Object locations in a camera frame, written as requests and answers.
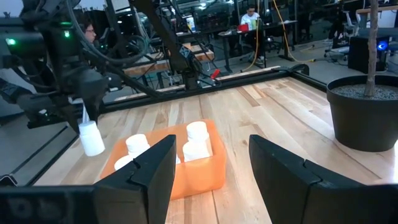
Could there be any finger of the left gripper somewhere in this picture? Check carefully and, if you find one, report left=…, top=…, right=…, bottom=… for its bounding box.
left=85, top=101, right=100, bottom=123
left=60, top=105, right=82, bottom=133

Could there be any wooden workbench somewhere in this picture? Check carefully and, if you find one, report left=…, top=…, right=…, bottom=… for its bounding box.
left=123, top=43, right=216, bottom=77

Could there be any black computer blue light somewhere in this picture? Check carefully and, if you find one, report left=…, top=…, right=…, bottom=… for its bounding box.
left=347, top=35, right=391, bottom=74

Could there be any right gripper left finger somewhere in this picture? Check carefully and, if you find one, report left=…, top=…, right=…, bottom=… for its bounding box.
left=93, top=134, right=177, bottom=224

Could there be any person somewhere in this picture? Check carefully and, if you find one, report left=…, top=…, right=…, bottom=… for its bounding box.
left=239, top=4, right=266, bottom=65
left=77, top=20, right=98, bottom=44

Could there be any orange plastic basket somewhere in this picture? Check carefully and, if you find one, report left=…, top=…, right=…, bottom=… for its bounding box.
left=99, top=119, right=227, bottom=201

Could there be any black plant pot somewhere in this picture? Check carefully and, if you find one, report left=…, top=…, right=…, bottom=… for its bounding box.
left=325, top=74, right=398, bottom=153

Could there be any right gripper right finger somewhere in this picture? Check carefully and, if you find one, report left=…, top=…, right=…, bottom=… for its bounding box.
left=248, top=134, right=398, bottom=224

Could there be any black office desk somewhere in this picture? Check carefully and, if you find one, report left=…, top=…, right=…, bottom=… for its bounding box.
left=217, top=20, right=299, bottom=74

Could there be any yellow hanging cable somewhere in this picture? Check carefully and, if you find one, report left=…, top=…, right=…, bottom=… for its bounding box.
left=241, top=17, right=261, bottom=73
left=272, top=0, right=315, bottom=63

